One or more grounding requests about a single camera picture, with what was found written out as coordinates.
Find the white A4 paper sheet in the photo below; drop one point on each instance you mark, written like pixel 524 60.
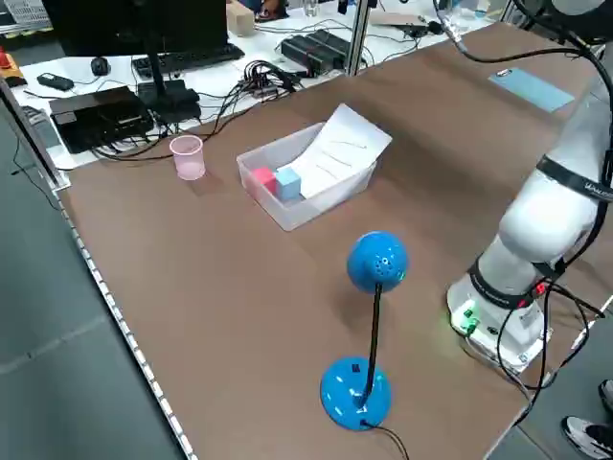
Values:
pixel 345 144

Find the blue A4 clipboard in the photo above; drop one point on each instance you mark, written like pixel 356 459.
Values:
pixel 531 88

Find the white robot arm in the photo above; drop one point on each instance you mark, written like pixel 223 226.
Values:
pixel 551 215

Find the clear plastic bin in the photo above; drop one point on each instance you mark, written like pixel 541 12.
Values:
pixel 297 215

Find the light blue block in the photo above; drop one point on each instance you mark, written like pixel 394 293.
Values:
pixel 288 184

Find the red block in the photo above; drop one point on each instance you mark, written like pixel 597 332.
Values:
pixel 263 178

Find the blue desk lamp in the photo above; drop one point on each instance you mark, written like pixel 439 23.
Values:
pixel 376 261

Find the pink mesh cup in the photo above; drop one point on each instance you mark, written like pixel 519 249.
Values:
pixel 188 160

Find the black finned power supply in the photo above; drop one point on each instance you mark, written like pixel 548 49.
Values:
pixel 316 48

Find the black keyboard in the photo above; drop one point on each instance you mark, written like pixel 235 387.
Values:
pixel 201 55

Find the small cardboard box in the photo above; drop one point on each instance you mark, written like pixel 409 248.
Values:
pixel 239 19

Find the black electronics box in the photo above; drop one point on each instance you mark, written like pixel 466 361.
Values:
pixel 96 115

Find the black computer mouse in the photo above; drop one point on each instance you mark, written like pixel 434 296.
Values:
pixel 100 65

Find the black computer monitor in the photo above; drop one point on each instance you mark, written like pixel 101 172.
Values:
pixel 134 24

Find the small black handheld device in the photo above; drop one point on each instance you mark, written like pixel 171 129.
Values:
pixel 55 81

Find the red emergency stop button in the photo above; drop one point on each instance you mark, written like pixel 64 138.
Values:
pixel 6 60

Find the person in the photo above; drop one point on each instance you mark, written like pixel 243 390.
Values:
pixel 586 438

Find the white plastic crate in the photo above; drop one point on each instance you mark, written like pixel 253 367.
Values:
pixel 24 10

